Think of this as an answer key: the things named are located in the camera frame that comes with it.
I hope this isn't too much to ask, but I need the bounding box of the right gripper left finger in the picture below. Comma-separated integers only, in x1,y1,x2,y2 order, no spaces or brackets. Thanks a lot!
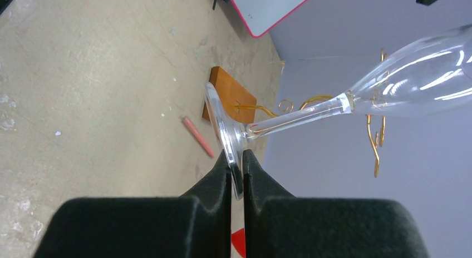
180,151,232,212

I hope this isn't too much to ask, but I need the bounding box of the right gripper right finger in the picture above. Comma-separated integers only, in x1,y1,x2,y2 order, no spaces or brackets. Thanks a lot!
242,150,294,212

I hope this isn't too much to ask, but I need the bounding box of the clear wine glass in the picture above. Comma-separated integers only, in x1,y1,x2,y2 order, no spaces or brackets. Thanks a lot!
205,24,471,200

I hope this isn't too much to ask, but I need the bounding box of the wooden rack base board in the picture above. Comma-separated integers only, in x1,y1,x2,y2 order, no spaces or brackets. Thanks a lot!
209,66,257,123

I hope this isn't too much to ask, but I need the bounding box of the gold wire wine glass rack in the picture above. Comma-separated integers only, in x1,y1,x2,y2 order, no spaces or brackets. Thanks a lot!
234,48,388,178

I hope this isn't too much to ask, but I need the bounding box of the whiteboard with pink frame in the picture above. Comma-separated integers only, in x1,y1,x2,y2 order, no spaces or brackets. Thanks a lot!
230,0,309,38

